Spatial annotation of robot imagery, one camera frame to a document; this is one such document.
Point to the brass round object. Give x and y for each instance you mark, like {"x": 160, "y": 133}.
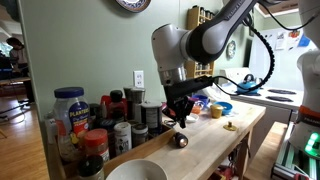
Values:
{"x": 230, "y": 127}

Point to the orange lid spice jar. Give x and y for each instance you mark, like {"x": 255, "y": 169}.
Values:
{"x": 96, "y": 143}

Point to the small glass spice jar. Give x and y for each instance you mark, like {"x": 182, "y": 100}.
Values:
{"x": 139, "y": 134}

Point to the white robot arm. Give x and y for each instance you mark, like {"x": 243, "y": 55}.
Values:
{"x": 173, "y": 46}

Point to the wooden spice rack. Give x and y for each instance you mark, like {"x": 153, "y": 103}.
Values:
{"x": 198, "y": 15}
{"x": 195, "y": 69}

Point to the white wall outlet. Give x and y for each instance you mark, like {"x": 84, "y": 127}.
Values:
{"x": 138, "y": 79}

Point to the lower wooden spice rack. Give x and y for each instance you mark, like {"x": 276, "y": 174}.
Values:
{"x": 195, "y": 69}

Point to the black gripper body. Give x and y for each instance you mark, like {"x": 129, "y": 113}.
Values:
{"x": 176, "y": 93}

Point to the wooden tray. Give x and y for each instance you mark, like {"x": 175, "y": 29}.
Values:
{"x": 68, "y": 171}

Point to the white refrigerator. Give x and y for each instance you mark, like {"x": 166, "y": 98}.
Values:
{"x": 287, "y": 47}

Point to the blue cup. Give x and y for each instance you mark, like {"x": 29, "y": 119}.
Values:
{"x": 204, "y": 99}

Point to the white spice shaker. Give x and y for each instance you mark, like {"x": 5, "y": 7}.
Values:
{"x": 123, "y": 141}

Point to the small black flashlight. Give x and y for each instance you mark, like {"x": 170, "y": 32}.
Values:
{"x": 181, "y": 140}

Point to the decorative wall plate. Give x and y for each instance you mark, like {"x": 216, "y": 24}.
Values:
{"x": 135, "y": 6}

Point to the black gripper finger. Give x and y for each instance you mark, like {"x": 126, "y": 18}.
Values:
{"x": 179, "y": 107}
{"x": 188, "y": 105}

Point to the yellow small cup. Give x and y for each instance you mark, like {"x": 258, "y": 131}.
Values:
{"x": 216, "y": 111}

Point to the Planters peanut jar blue lid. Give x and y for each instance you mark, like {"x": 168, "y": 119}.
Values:
{"x": 71, "y": 114}

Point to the dark sauce bottle black cap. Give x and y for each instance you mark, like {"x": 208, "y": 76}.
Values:
{"x": 116, "y": 106}

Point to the blue tea kettle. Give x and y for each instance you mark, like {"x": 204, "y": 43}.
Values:
{"x": 247, "y": 84}

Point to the white bowl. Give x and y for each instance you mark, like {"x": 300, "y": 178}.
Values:
{"x": 138, "y": 169}

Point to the blue round lid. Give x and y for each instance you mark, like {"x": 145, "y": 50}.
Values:
{"x": 227, "y": 107}

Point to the black lid jar front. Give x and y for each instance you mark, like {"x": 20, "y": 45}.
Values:
{"x": 91, "y": 168}

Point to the steel pepper grinder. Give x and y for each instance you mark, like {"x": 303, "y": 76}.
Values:
{"x": 135, "y": 97}

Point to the white electric stove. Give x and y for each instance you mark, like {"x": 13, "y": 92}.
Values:
{"x": 280, "y": 107}

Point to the upper wooden spice rack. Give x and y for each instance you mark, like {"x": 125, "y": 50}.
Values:
{"x": 198, "y": 15}

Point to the black white cylindrical canister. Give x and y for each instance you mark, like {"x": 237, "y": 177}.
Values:
{"x": 151, "y": 115}

